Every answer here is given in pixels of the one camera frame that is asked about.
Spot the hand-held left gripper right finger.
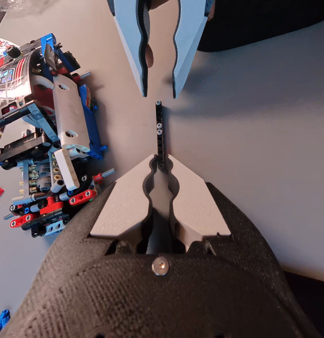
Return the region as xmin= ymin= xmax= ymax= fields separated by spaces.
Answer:
xmin=165 ymin=154 xmax=231 ymax=253

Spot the black padded chair armrest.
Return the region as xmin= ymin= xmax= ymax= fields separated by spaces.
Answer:
xmin=197 ymin=0 xmax=324 ymax=52

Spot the person's right hand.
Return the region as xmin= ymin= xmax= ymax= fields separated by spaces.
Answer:
xmin=145 ymin=43 xmax=154 ymax=68

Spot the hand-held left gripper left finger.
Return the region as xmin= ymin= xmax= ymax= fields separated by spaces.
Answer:
xmin=90 ymin=154 xmax=158 ymax=254

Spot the pile of blue black pins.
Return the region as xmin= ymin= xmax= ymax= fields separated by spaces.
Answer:
xmin=0 ymin=309 xmax=10 ymax=334

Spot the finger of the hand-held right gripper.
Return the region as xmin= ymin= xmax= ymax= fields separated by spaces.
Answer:
xmin=172 ymin=0 xmax=208 ymax=99
xmin=113 ymin=0 xmax=149 ymax=98

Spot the partly built lego car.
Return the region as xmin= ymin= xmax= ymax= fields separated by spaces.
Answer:
xmin=0 ymin=33 xmax=116 ymax=238

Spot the black lego beam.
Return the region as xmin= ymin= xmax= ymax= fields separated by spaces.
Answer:
xmin=155 ymin=102 xmax=166 ymax=168

